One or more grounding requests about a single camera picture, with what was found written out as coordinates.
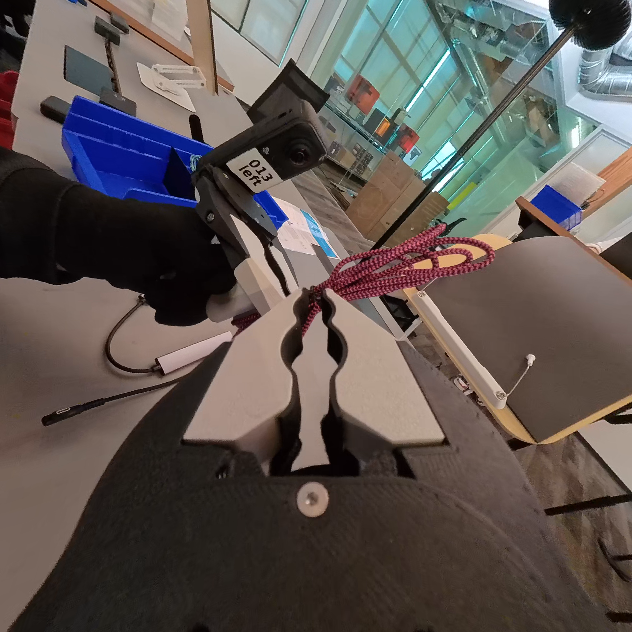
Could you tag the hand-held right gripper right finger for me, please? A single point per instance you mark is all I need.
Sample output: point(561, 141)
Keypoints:
point(385, 395)

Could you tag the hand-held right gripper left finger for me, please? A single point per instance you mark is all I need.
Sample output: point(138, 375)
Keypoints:
point(242, 395)

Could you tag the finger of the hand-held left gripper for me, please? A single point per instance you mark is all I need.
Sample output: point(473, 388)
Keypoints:
point(259, 276)
point(289, 271)

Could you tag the grey usb hub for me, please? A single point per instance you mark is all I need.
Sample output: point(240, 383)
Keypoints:
point(192, 354)

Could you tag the person's left forearm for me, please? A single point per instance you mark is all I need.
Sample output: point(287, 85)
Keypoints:
point(29, 222)

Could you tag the person's left hand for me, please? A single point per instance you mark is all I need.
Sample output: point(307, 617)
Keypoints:
point(148, 247)

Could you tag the white blue printed leaflet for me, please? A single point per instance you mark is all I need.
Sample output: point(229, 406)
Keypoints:
point(316, 232)

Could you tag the blue plastic bin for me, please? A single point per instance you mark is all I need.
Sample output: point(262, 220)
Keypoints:
point(113, 143)
point(555, 207)

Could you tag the large cardboard box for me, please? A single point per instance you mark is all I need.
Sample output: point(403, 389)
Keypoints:
point(395, 197)

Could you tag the black mesh office chair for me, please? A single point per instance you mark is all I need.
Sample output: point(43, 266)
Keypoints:
point(289, 86)

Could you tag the black box device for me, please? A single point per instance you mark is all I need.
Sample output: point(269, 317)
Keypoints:
point(118, 101)

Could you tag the wooden board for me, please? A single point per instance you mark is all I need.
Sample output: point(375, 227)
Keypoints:
point(202, 44)

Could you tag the orange hooded printer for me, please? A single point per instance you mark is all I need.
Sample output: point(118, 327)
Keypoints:
point(409, 139)
point(363, 91)

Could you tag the dark grey tablet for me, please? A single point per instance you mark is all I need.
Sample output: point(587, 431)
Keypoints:
point(89, 69)

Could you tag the small black flat device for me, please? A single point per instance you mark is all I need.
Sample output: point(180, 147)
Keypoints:
point(54, 109)

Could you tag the small black adapter box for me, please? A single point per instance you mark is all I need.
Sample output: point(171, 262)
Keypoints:
point(107, 28)

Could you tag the red plastic bin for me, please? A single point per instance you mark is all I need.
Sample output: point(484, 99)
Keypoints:
point(7, 98)

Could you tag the black pole stand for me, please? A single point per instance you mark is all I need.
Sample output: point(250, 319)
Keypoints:
point(587, 19)

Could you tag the silver ventilation duct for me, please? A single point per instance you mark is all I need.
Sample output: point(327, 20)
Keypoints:
point(607, 74)

